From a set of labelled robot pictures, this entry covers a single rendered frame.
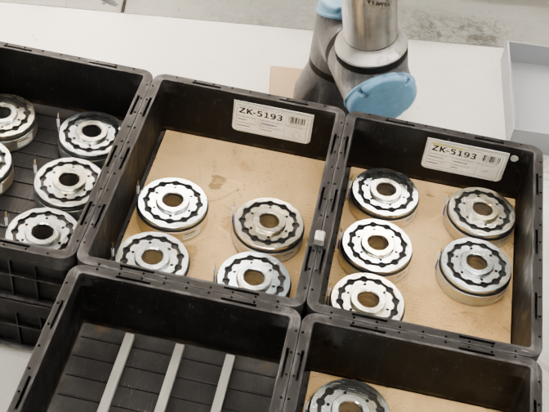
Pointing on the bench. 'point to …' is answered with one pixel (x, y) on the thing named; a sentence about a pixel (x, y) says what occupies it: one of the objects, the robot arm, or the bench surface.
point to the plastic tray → (526, 93)
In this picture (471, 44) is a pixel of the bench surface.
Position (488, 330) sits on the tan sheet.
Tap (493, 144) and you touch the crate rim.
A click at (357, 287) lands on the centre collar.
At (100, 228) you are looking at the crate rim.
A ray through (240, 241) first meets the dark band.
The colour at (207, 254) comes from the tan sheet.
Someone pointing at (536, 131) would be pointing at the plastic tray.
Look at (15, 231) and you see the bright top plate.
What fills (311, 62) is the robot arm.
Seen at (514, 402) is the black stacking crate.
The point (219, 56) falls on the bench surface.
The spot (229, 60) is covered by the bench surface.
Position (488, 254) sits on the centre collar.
